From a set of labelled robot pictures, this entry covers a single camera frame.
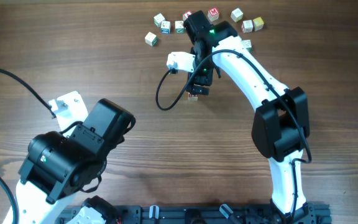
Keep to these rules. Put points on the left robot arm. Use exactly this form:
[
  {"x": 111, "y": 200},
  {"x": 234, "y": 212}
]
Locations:
[{"x": 59, "y": 164}]

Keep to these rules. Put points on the plain wooden block blue edge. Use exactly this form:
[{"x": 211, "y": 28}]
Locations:
[{"x": 192, "y": 97}]

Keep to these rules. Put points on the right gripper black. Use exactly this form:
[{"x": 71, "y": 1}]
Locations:
[{"x": 196, "y": 89}]

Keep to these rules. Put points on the blue edged wooden block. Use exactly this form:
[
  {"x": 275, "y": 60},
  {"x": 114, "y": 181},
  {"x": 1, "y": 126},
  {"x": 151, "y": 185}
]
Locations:
[{"x": 165, "y": 27}]

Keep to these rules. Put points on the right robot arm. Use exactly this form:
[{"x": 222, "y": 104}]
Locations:
[{"x": 281, "y": 122}]

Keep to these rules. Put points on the red edged block right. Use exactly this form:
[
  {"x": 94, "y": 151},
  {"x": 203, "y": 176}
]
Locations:
[{"x": 247, "y": 26}]

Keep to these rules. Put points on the plain wooden block top right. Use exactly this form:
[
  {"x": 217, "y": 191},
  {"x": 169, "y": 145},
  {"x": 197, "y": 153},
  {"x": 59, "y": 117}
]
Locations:
[{"x": 237, "y": 15}]

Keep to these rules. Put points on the red letter A block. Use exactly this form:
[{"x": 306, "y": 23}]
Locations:
[{"x": 186, "y": 14}]

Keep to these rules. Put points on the yellow block far right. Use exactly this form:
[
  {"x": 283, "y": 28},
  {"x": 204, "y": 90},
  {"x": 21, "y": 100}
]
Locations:
[{"x": 258, "y": 23}]

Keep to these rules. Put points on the green edged block far left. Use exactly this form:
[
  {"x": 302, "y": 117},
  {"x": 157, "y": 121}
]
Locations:
[{"x": 151, "y": 39}]

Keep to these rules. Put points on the green edged block right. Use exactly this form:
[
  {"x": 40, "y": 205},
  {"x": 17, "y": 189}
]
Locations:
[{"x": 247, "y": 44}]

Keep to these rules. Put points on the green edged block middle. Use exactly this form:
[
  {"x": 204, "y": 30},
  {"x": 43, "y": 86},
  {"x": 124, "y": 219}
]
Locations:
[{"x": 179, "y": 28}]

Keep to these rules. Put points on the green edged block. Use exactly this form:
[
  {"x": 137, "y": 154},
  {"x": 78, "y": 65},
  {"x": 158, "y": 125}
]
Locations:
[
  {"x": 247, "y": 44},
  {"x": 158, "y": 19},
  {"x": 151, "y": 39},
  {"x": 179, "y": 28}
]

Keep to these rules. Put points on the green edged block top left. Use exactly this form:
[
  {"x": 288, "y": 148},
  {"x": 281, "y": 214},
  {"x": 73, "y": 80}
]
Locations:
[{"x": 158, "y": 19}]

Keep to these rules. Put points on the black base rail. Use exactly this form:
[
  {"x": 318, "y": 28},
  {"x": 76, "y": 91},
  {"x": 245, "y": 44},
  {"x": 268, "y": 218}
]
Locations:
[{"x": 261, "y": 213}]

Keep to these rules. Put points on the red letter M block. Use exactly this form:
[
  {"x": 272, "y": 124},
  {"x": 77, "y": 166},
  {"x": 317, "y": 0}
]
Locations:
[{"x": 213, "y": 14}]

